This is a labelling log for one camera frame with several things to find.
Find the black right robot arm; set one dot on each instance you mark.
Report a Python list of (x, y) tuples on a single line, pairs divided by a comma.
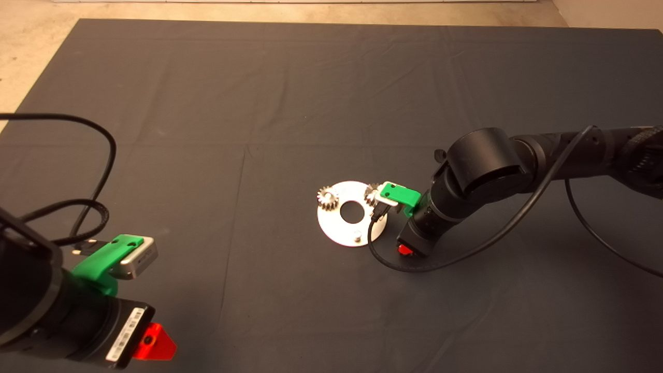
[(518, 166)]

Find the dark grey table cloth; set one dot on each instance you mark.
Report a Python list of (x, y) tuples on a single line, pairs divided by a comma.
[(259, 77)]

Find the green right camera mount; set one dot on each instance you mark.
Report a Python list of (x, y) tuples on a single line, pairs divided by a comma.
[(401, 194)]

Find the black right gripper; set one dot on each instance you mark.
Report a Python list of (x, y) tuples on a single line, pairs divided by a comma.
[(422, 235)]

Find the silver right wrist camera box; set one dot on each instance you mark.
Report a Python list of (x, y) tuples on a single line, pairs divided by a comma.
[(388, 203)]

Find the small steel planetary gear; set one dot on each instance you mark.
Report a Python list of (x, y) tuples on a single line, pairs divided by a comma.
[(327, 199), (371, 194)]

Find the green left camera mount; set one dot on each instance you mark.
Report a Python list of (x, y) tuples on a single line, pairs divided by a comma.
[(101, 259)]

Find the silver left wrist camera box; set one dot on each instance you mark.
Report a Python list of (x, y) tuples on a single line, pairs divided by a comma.
[(140, 261)]

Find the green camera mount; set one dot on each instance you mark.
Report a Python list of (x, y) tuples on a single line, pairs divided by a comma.
[(401, 194), (101, 259)]

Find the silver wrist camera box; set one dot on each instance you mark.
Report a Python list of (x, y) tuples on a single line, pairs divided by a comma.
[(140, 261), (388, 203)]

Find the round metal carrier plate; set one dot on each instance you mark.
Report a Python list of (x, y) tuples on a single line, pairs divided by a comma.
[(342, 233)]

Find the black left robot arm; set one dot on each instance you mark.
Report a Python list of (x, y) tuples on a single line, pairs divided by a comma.
[(26, 295)]

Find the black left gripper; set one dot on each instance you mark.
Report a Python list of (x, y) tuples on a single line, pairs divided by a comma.
[(93, 331)]

